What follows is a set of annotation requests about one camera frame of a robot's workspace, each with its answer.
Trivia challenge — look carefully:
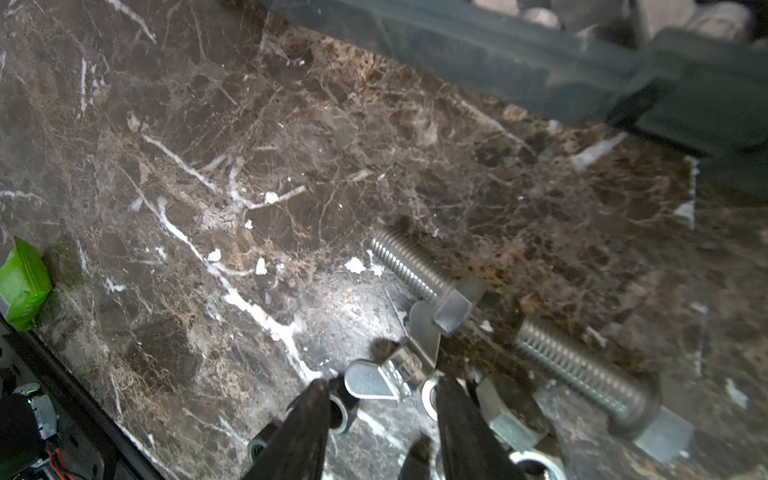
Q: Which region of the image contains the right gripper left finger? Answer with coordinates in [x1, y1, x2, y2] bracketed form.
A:
[243, 379, 330, 479]

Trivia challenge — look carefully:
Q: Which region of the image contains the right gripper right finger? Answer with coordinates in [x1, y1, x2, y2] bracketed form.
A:
[436, 376, 525, 479]

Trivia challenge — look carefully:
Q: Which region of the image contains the silver hex nut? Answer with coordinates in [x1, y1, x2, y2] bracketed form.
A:
[475, 373, 550, 451]

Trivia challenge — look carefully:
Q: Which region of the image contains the silver wing nut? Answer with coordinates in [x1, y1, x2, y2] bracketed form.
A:
[344, 300, 441, 401]

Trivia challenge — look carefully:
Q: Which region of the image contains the silver hex bolt far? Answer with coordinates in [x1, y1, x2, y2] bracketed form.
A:
[371, 226, 487, 336]

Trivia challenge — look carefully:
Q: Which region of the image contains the silver hex bolt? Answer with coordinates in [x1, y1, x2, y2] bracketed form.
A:
[514, 315, 695, 464]
[371, 226, 487, 336]

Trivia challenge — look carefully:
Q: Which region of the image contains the silver hex bolt near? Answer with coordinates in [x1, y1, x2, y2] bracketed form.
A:
[514, 315, 695, 464]

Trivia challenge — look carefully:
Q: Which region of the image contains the green plastic packet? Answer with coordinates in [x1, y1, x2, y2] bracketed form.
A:
[1, 237, 52, 332]

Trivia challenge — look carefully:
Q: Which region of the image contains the grey compartment organizer box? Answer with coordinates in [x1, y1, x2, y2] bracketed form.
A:
[266, 1, 767, 197]

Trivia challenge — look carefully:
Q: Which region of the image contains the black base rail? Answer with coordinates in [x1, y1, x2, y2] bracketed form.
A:
[1, 321, 163, 479]

